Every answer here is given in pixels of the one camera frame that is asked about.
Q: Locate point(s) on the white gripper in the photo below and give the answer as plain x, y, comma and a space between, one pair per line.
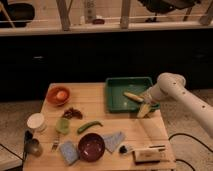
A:
152, 95

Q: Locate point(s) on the yellow banana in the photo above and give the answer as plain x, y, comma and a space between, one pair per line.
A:
133, 97

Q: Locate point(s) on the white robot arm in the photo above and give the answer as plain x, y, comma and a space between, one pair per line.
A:
173, 85

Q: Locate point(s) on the green plastic tray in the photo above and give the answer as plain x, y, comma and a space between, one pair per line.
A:
116, 102

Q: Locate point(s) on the wooden block brush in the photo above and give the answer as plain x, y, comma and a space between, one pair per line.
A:
154, 154

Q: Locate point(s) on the grey folded cloth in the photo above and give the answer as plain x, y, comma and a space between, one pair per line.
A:
112, 141

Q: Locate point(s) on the black white small object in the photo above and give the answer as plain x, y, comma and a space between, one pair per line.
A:
125, 149

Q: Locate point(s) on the dark purple bowl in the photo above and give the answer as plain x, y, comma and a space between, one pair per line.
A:
91, 147

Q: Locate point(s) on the green cucumber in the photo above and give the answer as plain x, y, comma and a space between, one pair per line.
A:
85, 126

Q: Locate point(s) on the egg in bowl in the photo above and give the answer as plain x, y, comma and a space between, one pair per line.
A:
61, 95

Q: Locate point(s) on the green plastic cup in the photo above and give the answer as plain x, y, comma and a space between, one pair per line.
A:
62, 126

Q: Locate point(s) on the blue sponge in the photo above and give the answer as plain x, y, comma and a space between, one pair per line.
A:
69, 152

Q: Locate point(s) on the orange bowl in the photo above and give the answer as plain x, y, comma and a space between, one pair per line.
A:
51, 96

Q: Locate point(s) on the metal fork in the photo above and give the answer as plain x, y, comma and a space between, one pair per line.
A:
56, 142

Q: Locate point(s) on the metal cup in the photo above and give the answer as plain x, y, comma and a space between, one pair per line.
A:
32, 145

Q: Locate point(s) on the black office chair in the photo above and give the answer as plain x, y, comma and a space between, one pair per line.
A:
20, 13

